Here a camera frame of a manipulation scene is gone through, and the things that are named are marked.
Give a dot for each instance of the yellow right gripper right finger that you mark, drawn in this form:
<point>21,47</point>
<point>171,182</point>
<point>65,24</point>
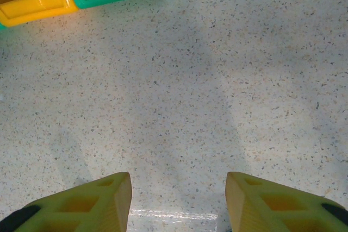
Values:
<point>255,210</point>

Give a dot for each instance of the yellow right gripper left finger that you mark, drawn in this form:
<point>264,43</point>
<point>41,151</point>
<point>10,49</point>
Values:
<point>108,210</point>

